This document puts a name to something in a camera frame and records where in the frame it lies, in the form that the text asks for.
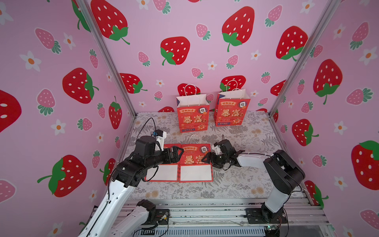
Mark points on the silver aluminium corner post right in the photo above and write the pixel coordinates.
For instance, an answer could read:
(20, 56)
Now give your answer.
(317, 32)

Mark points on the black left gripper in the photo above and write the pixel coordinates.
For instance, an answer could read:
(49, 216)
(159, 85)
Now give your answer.
(174, 158)

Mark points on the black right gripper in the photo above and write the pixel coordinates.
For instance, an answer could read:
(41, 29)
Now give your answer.
(217, 157)

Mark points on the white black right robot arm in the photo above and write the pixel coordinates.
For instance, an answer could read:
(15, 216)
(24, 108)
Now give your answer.
(283, 172)

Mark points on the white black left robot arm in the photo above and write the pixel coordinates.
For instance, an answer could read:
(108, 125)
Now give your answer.
(149, 153)

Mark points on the red paper gift bag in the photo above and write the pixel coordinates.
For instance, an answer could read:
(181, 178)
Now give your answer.
(164, 173)

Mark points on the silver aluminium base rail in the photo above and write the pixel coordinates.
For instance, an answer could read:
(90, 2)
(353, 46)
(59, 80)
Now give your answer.
(206, 217)

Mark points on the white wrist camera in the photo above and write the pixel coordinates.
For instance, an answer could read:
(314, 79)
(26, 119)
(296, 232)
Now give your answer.
(216, 149)
(160, 137)

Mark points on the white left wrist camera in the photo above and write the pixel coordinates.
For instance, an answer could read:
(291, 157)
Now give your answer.
(160, 137)

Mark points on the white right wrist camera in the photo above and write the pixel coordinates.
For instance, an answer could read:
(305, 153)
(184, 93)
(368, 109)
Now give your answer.
(216, 149)

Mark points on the silver aluminium corner post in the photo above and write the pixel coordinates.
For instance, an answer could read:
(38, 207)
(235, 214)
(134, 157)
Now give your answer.
(317, 32)
(89, 18)

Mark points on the silver aluminium corner post left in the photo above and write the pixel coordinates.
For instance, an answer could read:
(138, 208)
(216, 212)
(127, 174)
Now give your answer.
(89, 18)

